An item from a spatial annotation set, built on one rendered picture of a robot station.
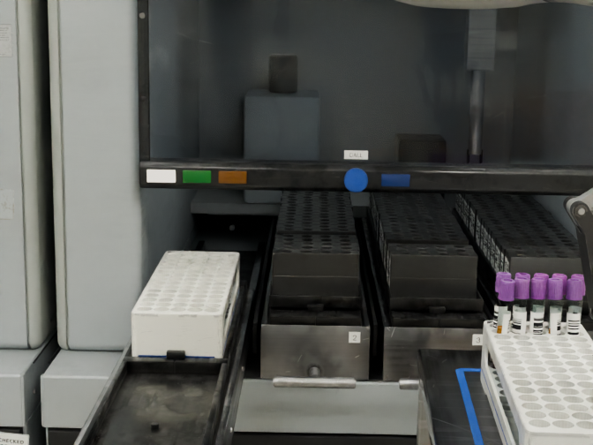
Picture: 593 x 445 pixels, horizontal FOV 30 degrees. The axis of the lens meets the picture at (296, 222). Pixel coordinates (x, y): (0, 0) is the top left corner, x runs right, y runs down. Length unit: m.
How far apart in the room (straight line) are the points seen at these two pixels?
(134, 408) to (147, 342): 0.12
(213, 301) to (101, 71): 0.34
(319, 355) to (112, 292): 0.29
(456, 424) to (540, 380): 0.10
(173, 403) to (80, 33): 0.52
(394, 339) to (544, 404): 0.47
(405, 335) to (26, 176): 0.52
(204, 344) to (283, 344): 0.18
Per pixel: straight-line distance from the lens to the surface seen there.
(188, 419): 1.09
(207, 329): 1.21
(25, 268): 1.50
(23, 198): 1.48
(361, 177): 1.38
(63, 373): 1.44
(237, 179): 1.39
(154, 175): 1.41
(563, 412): 0.93
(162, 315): 1.21
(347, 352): 1.38
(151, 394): 1.16
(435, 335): 1.38
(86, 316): 1.49
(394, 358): 1.39
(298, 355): 1.38
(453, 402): 1.11
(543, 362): 1.04
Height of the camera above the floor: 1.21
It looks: 12 degrees down
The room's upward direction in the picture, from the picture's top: 1 degrees clockwise
